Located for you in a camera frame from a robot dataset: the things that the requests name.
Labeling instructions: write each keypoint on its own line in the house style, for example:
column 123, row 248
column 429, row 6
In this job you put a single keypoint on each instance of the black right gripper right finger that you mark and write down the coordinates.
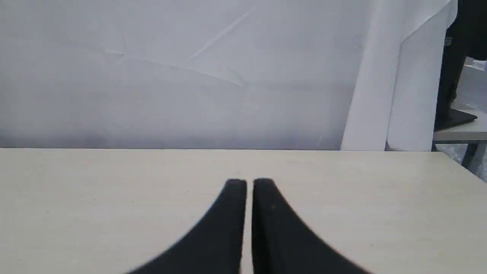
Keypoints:
column 283, row 244

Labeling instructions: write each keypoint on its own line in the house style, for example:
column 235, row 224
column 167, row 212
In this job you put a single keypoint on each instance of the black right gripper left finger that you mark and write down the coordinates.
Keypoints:
column 214, row 244

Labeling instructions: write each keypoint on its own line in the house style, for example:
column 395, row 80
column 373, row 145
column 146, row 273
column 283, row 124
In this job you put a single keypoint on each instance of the white backdrop sheet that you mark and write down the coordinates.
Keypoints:
column 353, row 75

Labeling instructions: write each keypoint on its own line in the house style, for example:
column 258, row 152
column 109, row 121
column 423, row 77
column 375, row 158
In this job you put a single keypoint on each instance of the grey side table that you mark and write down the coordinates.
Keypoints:
column 473, row 134

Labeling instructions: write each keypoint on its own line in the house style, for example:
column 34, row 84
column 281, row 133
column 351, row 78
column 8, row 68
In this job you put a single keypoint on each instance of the black monitor stand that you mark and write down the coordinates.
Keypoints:
column 465, row 37

